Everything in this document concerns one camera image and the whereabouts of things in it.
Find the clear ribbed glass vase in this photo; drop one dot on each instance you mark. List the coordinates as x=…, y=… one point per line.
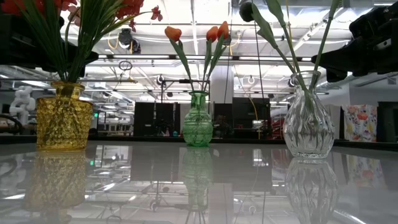
x=308, y=130

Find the white robot figure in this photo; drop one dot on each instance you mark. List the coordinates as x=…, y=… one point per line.
x=23, y=102

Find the green glass vase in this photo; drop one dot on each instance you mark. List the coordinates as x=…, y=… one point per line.
x=198, y=127

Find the ceiling light strip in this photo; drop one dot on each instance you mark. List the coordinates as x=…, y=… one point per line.
x=196, y=57

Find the yellow textured glass vase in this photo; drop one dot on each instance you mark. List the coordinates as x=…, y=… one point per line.
x=63, y=121

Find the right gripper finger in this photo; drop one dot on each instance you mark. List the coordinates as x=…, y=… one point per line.
x=335, y=75
x=339, y=57

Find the black partition panel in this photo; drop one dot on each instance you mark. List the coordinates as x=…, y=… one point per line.
x=245, y=109
x=146, y=115

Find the floral patterned cloth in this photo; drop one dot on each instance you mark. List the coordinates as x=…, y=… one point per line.
x=359, y=121

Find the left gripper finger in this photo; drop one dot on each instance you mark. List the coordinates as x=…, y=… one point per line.
x=87, y=59

